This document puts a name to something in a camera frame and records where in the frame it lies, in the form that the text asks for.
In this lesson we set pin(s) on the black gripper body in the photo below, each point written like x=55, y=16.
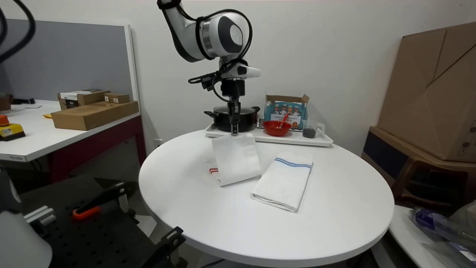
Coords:
x=233, y=89

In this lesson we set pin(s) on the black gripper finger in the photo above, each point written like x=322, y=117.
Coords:
x=230, y=117
x=236, y=110

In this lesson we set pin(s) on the white towel red stripe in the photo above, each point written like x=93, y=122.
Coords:
x=235, y=159

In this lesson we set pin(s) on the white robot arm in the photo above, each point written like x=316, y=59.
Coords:
x=224, y=34

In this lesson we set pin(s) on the white towel blue stripe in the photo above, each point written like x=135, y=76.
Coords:
x=284, y=181

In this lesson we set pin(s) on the black cooking pot with lid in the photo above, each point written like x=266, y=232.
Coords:
x=246, y=117

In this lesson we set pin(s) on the colourful cardboard box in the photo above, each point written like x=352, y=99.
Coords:
x=293, y=107

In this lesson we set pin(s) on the red bowl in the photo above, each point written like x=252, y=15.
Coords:
x=276, y=128

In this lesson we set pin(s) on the small grey cube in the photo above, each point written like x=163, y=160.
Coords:
x=309, y=132

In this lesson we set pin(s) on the white tray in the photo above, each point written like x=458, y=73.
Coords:
x=296, y=138

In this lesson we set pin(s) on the round white table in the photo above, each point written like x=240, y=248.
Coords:
x=345, y=208

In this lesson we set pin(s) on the small wooden box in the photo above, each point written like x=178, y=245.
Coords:
x=116, y=98

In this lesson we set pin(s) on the black orange clamp tool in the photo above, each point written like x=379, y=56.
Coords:
x=116, y=193

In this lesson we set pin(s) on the flat wooden box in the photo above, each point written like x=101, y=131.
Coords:
x=92, y=114

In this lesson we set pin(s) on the white desk with red side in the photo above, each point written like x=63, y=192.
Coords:
x=65, y=149

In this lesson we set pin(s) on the open cardboard box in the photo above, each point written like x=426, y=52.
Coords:
x=74, y=98

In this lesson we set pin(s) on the black perforated breadboard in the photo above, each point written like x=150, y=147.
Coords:
x=105, y=239

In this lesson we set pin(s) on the grey partition panel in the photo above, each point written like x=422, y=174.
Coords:
x=68, y=56

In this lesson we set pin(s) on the large cardboard box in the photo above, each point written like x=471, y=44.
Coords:
x=431, y=92

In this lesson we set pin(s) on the yellow emergency stop button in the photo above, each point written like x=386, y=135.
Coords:
x=7, y=129

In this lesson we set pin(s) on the plastic bag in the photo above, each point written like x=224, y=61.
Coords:
x=458, y=230

